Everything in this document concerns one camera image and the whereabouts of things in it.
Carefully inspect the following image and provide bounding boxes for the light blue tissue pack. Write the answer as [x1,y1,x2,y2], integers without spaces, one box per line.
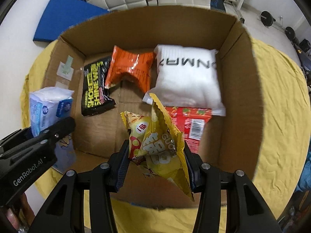
[29,86,77,174]

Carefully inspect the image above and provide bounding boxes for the black shoe wipes pack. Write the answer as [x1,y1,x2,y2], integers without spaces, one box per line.
[81,56,115,116]

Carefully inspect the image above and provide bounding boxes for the red noodle packet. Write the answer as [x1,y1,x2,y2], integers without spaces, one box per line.
[166,107,212,154]

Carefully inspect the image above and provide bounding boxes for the yellow snack bag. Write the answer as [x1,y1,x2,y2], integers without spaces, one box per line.
[120,93,194,201]

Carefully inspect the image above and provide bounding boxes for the orange snack bag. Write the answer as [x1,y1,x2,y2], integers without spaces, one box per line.
[104,45,155,93]

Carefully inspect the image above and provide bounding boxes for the white pillow pack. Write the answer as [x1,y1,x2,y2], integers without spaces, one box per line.
[142,45,226,116]

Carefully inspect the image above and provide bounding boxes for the blue blanket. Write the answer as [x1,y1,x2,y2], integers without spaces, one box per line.
[295,146,311,192]

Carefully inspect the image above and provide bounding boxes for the open cardboard box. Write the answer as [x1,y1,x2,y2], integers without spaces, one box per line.
[41,4,266,210]

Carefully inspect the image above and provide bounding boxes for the yellow tablecloth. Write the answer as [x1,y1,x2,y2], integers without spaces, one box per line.
[19,37,311,233]

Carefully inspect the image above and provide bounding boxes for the blue foam mat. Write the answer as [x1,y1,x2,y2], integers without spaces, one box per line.
[33,0,109,43]

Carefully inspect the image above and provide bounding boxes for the black weight plate on floor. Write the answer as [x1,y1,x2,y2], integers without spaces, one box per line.
[260,10,276,27]

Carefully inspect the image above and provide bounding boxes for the black blue weight bench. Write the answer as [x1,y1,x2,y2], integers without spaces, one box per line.
[210,0,226,13]

